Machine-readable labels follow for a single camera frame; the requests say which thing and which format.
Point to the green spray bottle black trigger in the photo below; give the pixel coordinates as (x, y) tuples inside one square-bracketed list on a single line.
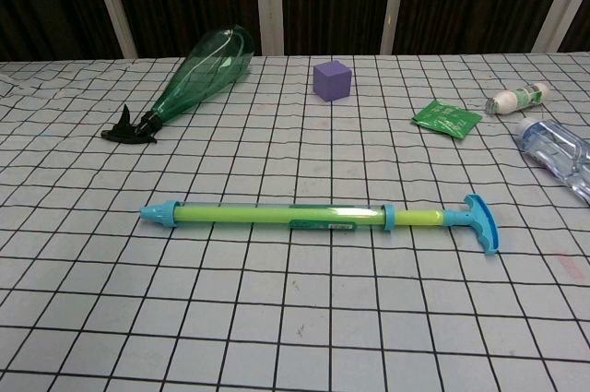
[(203, 69)]

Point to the white frame post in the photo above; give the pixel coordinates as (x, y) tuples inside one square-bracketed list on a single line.
[(396, 0), (555, 0), (113, 0), (268, 0)]

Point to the white black-grid tablecloth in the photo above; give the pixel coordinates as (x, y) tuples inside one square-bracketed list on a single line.
[(276, 309)]

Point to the purple foam cube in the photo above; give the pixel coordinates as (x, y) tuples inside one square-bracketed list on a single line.
[(332, 83)]

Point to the clear plastic water bottle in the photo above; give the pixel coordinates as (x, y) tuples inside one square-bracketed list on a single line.
[(558, 147)]

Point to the small white bottle green label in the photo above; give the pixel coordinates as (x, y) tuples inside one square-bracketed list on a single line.
[(511, 100)]

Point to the green foil sachet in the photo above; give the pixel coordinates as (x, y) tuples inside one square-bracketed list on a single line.
[(444, 117)]

